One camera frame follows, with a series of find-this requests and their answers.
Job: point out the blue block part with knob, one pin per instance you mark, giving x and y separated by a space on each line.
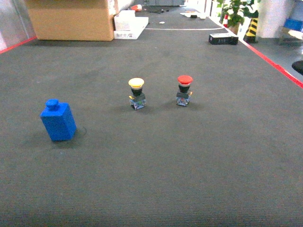
58 120

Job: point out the yellow mushroom push button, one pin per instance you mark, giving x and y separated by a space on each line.
137 98

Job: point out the red mushroom push button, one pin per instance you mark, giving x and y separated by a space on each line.
184 93

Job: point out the white flat box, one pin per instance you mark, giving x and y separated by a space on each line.
128 26

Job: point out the black small box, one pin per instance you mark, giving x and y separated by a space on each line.
223 38

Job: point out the red white cone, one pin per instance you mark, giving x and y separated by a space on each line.
137 8

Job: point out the yellow black striped bollard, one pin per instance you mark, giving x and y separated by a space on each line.
250 35

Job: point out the potted green plant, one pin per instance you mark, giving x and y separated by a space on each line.
234 12

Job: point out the large cardboard box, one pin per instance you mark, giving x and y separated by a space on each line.
73 20

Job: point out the black office chair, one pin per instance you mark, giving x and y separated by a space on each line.
298 66

